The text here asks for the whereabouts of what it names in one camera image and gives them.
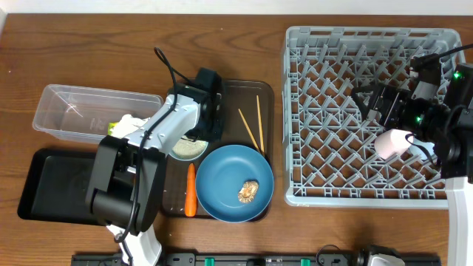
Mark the wooden chopstick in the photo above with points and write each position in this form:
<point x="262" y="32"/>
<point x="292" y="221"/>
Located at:
<point x="250" y="134"/>
<point x="261" y="137"/>

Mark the dark brown serving tray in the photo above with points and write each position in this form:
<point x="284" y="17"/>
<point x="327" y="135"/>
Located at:
<point x="239" y="95"/>

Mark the orange carrot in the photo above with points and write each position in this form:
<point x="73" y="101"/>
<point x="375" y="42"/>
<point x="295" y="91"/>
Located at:
<point x="190" y="208"/>

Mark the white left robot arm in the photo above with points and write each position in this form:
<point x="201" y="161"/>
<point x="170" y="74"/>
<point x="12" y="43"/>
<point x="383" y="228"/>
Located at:
<point x="128" y="176"/>

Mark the black plastic bin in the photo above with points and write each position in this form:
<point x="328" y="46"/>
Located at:
<point x="55" y="187"/>

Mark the yellow foil snack wrapper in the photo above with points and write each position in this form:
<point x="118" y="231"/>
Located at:
<point x="111" y="127"/>

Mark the light blue rice bowl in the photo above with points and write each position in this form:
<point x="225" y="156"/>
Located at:
<point x="187" y="150"/>

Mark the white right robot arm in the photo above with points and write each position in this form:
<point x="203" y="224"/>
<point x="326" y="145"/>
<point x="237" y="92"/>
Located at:
<point x="447" y="125"/>

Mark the white paper napkin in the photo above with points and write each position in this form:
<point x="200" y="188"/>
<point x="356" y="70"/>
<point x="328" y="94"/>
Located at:
<point x="127" y="125"/>

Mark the crumpled brown food scrap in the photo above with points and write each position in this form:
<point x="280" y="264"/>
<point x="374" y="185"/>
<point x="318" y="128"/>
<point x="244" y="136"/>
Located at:
<point x="248" y="191"/>

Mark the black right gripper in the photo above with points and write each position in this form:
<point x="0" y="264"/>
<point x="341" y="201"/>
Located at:
<point x="395" y="99"/>

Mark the grey dishwasher rack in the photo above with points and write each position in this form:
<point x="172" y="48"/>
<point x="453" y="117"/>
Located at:
<point x="329" y="152"/>

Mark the wooden chopstick left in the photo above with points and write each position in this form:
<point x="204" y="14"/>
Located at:
<point x="250" y="134"/>

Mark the light blue plastic cup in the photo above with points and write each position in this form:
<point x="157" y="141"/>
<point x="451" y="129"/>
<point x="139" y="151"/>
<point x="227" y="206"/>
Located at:
<point x="422" y="149"/>

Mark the wooden chopstick right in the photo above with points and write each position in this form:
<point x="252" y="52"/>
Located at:
<point x="261" y="137"/>

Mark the pink plastic cup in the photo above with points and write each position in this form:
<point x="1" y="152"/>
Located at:
<point x="393" y="141"/>

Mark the clear plastic bin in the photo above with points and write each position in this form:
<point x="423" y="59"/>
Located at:
<point x="83" y="114"/>

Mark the blue plate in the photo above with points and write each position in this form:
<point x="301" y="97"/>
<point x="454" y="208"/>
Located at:
<point x="221" y="176"/>

